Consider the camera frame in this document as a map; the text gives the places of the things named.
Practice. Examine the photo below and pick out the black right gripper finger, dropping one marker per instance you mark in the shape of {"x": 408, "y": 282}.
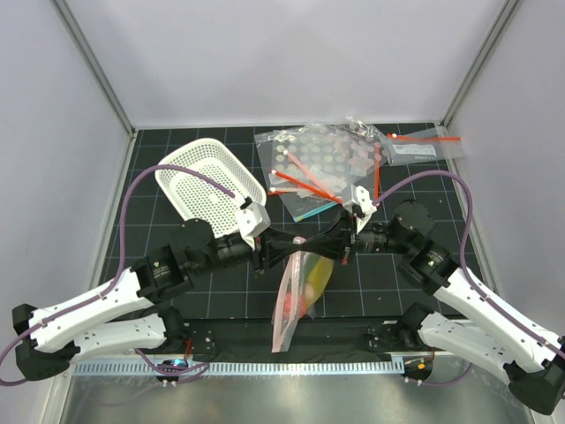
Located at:
{"x": 339, "y": 227}
{"x": 331, "y": 247}

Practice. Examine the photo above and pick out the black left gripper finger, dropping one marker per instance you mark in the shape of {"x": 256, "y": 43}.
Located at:
{"x": 288, "y": 236}
{"x": 275, "y": 251}

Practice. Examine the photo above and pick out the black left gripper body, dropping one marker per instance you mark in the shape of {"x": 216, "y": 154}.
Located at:
{"x": 229, "y": 253}

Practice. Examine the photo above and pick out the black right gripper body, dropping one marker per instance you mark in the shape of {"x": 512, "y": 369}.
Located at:
{"x": 377, "y": 240}

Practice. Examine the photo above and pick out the yellow toy lemon slice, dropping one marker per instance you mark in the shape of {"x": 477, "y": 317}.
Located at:
{"x": 319, "y": 276}

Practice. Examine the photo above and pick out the pink zipper clear bag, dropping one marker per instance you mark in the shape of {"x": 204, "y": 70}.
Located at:
{"x": 298, "y": 266}

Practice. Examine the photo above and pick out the red toy strawberry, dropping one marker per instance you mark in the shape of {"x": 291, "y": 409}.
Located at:
{"x": 289, "y": 303}

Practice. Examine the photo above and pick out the beige toy egg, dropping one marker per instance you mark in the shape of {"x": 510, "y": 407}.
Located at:
{"x": 309, "y": 292}

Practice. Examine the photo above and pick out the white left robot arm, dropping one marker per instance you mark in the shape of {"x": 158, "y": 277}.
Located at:
{"x": 126, "y": 312}

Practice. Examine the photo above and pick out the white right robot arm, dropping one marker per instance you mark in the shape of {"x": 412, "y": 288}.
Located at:
{"x": 528, "y": 358}

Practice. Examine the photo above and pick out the blue zipper clear bag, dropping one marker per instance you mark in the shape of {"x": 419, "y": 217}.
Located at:
{"x": 301, "y": 216}

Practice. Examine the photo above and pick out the orange zipper clear bag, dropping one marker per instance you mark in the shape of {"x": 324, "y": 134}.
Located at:
{"x": 326, "y": 177}

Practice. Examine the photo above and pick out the pink dotted zip bag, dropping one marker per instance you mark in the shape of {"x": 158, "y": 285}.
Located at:
{"x": 354, "y": 137}

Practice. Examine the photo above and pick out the far labelled orange zip bag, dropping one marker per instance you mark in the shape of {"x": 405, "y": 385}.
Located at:
{"x": 425, "y": 146}

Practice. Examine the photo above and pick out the black cutting mat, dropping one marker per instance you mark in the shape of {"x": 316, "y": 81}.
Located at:
{"x": 368, "y": 286}

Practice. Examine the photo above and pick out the white perforated plastic basket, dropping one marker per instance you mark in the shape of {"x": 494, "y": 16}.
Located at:
{"x": 203, "y": 179}

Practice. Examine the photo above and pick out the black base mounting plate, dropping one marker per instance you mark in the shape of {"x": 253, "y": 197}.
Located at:
{"x": 309, "y": 341}

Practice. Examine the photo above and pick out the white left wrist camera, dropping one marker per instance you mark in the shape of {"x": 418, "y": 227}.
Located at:
{"x": 252, "y": 220}

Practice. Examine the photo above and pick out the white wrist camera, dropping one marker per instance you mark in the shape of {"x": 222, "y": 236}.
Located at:
{"x": 252, "y": 220}
{"x": 357, "y": 201}

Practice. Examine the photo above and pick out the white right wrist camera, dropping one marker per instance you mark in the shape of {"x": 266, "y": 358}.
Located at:
{"x": 357, "y": 201}

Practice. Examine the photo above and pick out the slotted metal cable duct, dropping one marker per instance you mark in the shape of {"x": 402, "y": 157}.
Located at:
{"x": 133, "y": 367}

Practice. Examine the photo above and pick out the aluminium frame post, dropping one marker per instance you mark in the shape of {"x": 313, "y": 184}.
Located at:
{"x": 74, "y": 30}
{"x": 494, "y": 35}

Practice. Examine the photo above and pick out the left aluminium frame post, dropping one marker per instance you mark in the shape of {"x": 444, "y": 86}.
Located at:
{"x": 74, "y": 30}

